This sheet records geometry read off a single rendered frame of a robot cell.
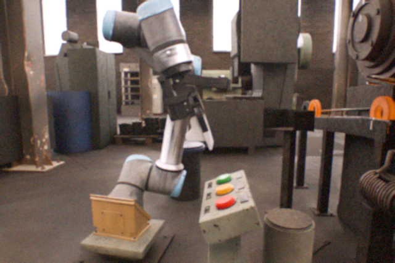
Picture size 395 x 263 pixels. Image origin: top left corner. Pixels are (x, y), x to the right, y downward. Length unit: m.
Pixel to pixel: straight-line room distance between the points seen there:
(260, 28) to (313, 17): 8.36
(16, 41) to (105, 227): 2.58
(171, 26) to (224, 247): 0.51
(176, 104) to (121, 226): 0.89
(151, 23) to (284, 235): 0.57
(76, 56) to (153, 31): 3.76
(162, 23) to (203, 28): 10.95
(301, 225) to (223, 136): 3.03
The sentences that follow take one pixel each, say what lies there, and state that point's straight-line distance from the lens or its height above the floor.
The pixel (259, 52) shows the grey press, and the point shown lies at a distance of 3.92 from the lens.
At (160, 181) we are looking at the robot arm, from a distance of 1.40.
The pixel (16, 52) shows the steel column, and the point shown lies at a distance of 3.55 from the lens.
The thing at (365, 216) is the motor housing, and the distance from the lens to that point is 1.21.
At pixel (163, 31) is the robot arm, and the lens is 0.64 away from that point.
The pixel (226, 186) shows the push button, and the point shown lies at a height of 0.61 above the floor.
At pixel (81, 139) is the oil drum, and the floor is 0.19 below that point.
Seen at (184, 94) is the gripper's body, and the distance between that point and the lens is 0.63.
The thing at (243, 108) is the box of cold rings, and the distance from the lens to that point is 3.64.
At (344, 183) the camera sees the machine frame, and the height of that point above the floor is 0.25.
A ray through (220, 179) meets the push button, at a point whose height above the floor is 0.61.
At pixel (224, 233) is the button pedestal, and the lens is 0.53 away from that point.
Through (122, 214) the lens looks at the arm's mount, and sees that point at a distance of 1.37.
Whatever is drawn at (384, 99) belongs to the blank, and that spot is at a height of 0.80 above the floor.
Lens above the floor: 0.82
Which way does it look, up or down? 9 degrees down
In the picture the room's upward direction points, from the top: straight up
